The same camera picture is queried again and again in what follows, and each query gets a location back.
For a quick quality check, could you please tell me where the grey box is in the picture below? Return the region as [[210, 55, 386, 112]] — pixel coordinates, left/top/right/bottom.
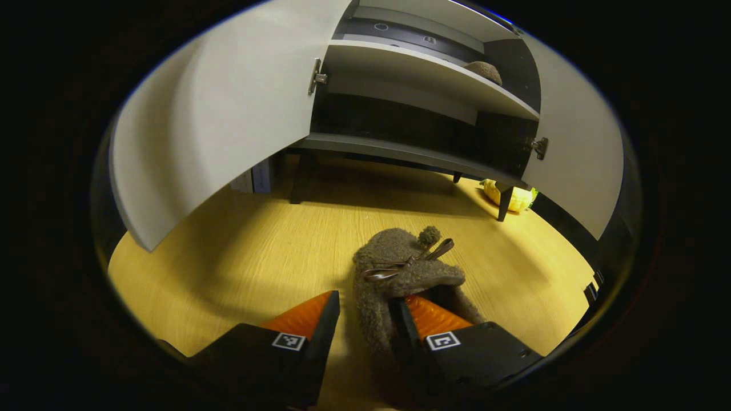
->
[[230, 155, 282, 195]]

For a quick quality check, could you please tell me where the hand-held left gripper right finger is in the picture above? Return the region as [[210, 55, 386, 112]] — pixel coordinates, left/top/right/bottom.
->
[[391, 294, 543, 401]]

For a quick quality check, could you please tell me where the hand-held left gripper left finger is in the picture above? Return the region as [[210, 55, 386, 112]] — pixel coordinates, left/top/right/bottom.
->
[[186, 290, 341, 411]]

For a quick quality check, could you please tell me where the brown fuzzy shoe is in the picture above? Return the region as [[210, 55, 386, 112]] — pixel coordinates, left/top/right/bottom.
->
[[464, 61, 503, 87], [352, 225, 486, 400]]

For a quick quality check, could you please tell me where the white shoe cabinet door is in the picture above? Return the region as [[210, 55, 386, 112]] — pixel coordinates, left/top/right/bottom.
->
[[519, 31, 624, 240], [109, 0, 355, 252]]

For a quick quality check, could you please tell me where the yellow ribbed object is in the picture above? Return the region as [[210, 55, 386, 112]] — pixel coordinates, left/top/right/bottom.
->
[[480, 179, 539, 213]]

